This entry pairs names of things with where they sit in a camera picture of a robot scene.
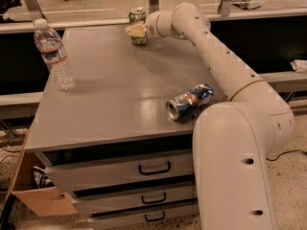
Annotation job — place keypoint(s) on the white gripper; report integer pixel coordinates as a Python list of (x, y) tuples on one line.
[(153, 25)]

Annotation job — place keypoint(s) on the green soda can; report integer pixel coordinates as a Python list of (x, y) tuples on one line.
[(137, 29)]

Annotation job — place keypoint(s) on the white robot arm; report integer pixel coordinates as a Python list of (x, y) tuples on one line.
[(231, 139)]

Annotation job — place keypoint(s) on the crushed redbull can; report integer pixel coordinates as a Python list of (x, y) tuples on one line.
[(187, 102)]

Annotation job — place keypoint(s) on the clear plastic water bottle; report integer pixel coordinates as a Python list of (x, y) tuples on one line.
[(50, 46)]

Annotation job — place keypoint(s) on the grey drawer cabinet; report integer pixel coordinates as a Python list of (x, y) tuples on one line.
[(118, 107)]

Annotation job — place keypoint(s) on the top grey drawer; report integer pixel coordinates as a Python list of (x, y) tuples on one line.
[(120, 171)]

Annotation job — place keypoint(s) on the grey drawer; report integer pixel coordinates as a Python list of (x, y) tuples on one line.
[(148, 215), (130, 199), (120, 171)]

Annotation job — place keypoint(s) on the middle grey drawer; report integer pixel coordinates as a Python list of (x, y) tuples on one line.
[(130, 199)]

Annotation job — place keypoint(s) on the bottom grey drawer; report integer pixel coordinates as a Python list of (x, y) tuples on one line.
[(148, 215)]

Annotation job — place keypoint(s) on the brown cardboard box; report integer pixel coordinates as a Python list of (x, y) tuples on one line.
[(44, 202)]

